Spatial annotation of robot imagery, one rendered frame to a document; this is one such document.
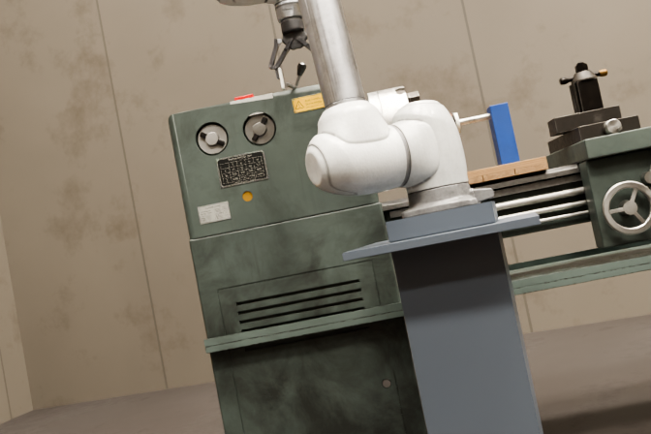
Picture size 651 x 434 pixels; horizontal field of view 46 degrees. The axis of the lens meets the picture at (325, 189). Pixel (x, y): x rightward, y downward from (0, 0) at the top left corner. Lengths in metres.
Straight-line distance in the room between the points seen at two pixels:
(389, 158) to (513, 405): 0.62
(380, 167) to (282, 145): 0.64
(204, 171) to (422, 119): 0.80
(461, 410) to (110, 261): 3.90
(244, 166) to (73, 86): 3.39
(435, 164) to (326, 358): 0.79
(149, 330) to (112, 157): 1.20
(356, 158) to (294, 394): 0.90
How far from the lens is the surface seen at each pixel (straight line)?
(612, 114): 2.57
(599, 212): 2.40
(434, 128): 1.85
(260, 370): 2.38
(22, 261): 5.82
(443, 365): 1.83
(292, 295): 2.33
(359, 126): 1.77
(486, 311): 1.80
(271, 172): 2.34
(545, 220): 2.46
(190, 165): 2.39
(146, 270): 5.32
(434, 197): 1.84
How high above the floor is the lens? 0.79
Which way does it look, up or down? 3 degrees up
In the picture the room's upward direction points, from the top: 11 degrees counter-clockwise
